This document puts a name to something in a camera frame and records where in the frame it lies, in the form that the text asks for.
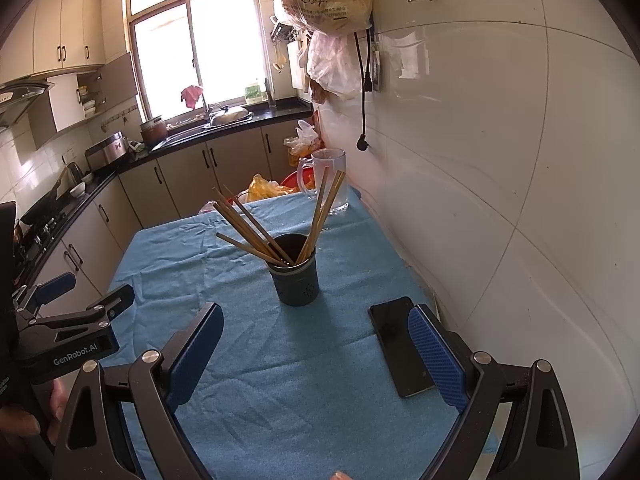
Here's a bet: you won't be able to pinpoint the blue table cloth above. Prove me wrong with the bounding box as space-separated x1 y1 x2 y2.
102 187 493 480

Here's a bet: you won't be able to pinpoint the open shelf with dishes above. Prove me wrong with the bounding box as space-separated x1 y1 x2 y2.
75 70 108 118

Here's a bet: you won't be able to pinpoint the red basin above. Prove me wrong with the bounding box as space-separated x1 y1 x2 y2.
280 170 317 192

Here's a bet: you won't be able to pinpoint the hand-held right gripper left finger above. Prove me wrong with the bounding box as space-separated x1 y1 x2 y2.
50 302 225 480

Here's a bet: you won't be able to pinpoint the gas stove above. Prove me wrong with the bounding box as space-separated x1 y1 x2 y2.
15 205 68 261

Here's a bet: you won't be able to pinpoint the beige wall cabinets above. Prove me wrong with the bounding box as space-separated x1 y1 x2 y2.
0 0 108 86

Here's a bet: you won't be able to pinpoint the clear glass mug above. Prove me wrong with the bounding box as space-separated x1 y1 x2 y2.
296 148 351 217

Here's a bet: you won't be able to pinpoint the range hood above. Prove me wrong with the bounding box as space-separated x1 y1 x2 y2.
0 77 56 128

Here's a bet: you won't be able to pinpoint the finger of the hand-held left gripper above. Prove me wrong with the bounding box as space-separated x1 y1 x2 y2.
22 284 136 333
15 271 77 317

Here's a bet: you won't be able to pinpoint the person's left hand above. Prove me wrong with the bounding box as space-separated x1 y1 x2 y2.
0 377 68 438

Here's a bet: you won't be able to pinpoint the kitchen window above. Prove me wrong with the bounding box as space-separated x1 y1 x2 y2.
124 0 268 126

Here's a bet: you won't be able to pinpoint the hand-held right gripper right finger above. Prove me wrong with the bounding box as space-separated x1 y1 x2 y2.
407 305 581 480

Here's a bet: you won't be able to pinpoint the silver rice cooker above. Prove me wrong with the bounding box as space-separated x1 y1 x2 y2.
85 131 126 170

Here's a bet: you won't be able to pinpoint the white and orange plastic bag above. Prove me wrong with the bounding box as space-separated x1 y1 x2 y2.
284 120 321 167

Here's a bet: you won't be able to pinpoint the translucent plastic bags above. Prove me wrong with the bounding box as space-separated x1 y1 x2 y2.
299 30 363 101

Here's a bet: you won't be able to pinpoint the black power cable with plug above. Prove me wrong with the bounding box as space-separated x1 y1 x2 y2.
352 30 381 153

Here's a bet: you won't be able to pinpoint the beige base cabinets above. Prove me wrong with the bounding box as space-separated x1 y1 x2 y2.
20 102 321 311

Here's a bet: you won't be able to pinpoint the dark grey chopstick holder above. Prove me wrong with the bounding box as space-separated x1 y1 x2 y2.
267 232 321 307

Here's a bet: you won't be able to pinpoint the brown cooking pot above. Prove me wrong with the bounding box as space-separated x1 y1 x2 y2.
139 116 168 147

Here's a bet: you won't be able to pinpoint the yellow plastic bag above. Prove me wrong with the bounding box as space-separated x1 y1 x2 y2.
247 174 301 202

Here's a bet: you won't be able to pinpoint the bundle of wooden chopsticks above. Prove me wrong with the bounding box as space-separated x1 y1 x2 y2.
212 166 347 267

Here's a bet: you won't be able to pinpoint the black smartphone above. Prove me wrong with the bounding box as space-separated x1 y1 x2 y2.
368 296 438 399

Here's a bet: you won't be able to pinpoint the black wok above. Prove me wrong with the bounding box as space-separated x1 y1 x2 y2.
20 187 63 225

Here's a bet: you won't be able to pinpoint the steel pot lid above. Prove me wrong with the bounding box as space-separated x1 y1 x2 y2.
207 105 251 127

